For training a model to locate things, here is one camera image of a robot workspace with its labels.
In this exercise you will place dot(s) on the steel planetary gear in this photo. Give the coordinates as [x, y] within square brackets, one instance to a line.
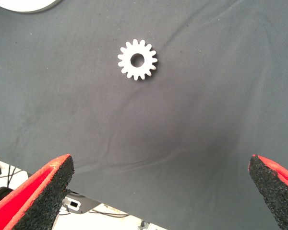
[146, 68]

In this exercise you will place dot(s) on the dark grey table cloth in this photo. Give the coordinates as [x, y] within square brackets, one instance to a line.
[158, 119]

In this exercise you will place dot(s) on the grey bracket with white connector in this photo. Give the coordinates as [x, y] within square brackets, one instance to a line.
[86, 203]

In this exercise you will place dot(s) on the round metal carrier plate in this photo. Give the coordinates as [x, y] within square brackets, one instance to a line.
[26, 4]

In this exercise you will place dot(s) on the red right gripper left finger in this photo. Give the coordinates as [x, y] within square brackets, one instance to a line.
[21, 206]

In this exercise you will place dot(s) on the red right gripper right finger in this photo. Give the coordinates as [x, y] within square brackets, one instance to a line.
[278, 191]

